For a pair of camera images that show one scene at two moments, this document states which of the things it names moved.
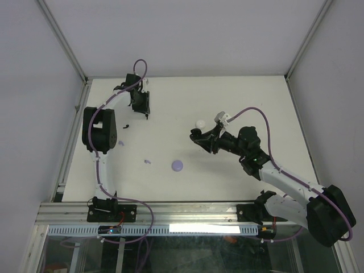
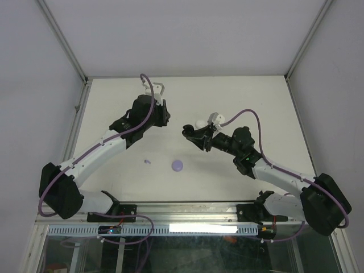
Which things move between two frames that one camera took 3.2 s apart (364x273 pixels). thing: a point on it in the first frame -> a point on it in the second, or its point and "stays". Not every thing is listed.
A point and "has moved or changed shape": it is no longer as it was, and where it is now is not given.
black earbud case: (196, 134) has moved or changed shape
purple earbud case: (177, 165) stays
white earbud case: (200, 124) stays
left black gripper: (145, 108) -> (165, 115)
